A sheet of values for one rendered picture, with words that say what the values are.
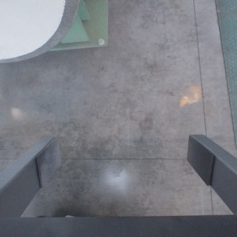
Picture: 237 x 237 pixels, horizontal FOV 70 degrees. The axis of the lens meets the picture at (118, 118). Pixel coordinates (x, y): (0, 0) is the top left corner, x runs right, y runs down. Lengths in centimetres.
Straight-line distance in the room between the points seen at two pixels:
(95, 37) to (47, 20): 47
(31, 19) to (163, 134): 76
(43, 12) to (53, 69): 52
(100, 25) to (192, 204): 111
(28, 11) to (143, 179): 85
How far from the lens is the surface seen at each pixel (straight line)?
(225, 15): 128
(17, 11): 73
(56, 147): 16
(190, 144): 17
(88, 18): 122
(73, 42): 117
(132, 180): 95
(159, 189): 96
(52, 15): 70
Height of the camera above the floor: 93
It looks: 79 degrees down
